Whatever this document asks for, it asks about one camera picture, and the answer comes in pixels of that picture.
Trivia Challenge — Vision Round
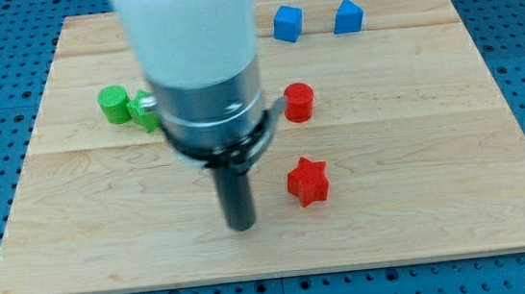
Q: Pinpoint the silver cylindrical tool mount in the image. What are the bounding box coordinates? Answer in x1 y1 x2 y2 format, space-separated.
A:
141 60 287 174

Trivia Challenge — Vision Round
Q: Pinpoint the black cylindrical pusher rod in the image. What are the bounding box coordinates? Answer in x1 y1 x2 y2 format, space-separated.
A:
212 167 256 232

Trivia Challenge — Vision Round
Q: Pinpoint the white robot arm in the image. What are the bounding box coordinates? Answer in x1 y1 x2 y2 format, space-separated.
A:
110 0 287 232

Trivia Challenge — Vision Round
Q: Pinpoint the red star block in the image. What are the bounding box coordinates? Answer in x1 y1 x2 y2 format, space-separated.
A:
287 157 330 208

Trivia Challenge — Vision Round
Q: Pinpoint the green star block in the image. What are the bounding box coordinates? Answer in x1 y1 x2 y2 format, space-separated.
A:
126 90 161 133

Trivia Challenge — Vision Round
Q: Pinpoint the red cylinder block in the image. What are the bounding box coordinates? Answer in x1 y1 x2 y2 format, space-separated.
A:
284 83 314 123

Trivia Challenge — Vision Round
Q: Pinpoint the blue cube block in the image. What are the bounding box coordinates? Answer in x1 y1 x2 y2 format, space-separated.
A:
272 5 303 43

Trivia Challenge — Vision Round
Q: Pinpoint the green cylinder block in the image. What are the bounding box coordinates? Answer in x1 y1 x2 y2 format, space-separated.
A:
96 85 131 125

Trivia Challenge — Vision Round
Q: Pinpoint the blue triangular prism block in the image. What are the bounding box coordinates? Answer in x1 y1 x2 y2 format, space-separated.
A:
334 0 364 35

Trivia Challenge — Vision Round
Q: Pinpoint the wooden board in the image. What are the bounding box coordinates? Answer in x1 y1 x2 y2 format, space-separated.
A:
0 0 525 294

